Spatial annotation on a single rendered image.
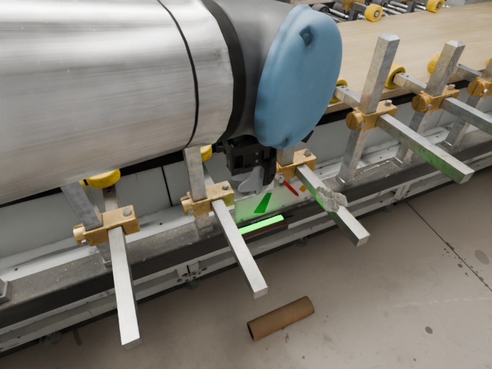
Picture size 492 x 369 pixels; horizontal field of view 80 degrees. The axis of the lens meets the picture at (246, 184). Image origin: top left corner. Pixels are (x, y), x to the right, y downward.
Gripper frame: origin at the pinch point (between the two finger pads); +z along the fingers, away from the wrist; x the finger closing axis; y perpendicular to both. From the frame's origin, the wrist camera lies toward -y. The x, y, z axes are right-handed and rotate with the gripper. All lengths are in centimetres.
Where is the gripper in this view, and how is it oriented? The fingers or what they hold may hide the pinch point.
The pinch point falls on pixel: (260, 187)
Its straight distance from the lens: 57.9
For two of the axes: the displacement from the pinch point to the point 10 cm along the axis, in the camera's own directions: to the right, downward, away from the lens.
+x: 4.2, 6.3, -6.6
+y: -9.1, 2.9, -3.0
